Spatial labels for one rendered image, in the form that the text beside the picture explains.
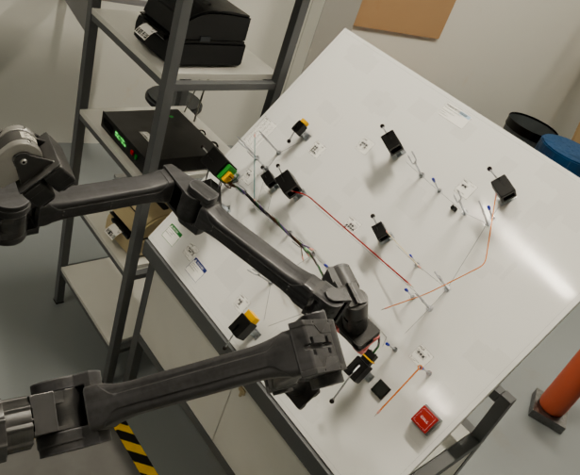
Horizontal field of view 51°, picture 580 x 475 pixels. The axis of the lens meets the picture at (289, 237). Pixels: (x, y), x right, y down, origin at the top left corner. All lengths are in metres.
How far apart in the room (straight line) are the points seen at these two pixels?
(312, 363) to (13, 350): 2.25
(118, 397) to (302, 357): 0.26
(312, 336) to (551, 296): 0.94
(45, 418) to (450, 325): 1.10
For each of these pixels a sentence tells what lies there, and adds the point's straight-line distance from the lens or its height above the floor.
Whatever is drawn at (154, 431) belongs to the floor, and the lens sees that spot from 2.73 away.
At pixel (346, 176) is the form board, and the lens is 1.91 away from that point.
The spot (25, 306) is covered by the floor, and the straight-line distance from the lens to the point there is 3.14.
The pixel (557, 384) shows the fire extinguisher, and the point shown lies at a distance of 3.64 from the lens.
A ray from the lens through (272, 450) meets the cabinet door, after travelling 1.96.
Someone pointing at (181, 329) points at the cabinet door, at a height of 0.66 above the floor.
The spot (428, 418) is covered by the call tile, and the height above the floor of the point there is 1.12.
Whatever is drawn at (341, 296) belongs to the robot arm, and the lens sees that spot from 1.27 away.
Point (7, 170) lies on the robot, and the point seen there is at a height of 1.71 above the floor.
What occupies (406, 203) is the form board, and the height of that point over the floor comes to 1.41.
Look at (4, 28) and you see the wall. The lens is 4.03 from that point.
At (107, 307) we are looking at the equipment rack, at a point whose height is 0.24.
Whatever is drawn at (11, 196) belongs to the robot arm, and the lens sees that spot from 1.23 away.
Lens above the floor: 2.20
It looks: 33 degrees down
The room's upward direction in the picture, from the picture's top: 21 degrees clockwise
